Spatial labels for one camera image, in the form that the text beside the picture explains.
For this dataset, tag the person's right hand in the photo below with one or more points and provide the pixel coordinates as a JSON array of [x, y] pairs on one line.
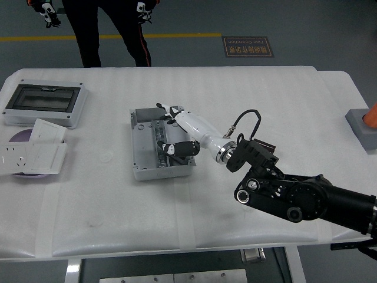
[[48, 11]]

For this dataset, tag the person's left hand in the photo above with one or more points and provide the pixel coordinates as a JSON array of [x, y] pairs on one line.
[[145, 13]]

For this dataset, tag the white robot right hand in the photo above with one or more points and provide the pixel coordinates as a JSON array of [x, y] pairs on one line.
[[197, 126]]

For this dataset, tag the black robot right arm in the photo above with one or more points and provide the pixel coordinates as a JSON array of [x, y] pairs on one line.
[[309, 200]]

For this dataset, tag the open grey plastic box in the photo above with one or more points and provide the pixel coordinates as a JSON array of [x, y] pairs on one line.
[[144, 147]]

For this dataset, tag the grey box with dark window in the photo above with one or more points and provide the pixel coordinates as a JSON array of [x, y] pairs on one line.
[[44, 100]]

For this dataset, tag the yellow floor tape line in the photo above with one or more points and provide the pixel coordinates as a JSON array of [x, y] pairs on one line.
[[29, 38]]

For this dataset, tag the person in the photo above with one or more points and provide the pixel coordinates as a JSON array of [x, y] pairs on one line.
[[88, 35]]

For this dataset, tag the white foam mat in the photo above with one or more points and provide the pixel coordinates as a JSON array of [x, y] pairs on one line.
[[235, 91]]

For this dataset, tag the white tape strip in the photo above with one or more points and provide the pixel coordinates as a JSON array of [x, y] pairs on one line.
[[46, 224], [185, 215]]

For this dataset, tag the brown floor sign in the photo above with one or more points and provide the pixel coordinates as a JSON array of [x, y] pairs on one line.
[[248, 47]]

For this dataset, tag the purple round disc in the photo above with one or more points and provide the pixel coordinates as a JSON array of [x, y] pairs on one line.
[[20, 137]]

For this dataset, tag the grey metal plate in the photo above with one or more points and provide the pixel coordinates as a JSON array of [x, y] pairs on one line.
[[210, 277], [135, 279]]

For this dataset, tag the white socket plate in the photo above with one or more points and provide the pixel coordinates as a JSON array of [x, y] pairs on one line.
[[13, 159]]

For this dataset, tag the grey block base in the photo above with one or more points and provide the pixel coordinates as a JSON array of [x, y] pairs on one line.
[[360, 129]]

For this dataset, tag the black table control panel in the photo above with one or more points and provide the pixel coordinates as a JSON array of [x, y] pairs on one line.
[[344, 245]]

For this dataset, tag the metal rail in box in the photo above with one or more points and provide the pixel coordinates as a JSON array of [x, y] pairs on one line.
[[159, 135]]

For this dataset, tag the small white switch plate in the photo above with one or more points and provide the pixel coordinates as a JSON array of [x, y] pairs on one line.
[[47, 131]]

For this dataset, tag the grey metal bracket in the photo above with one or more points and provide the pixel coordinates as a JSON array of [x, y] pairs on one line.
[[252, 256]]

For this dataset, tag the large white switch plate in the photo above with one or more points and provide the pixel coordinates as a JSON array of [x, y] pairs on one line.
[[45, 157]]

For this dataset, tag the white table frame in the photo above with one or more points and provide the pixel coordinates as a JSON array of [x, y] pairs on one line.
[[73, 271]]

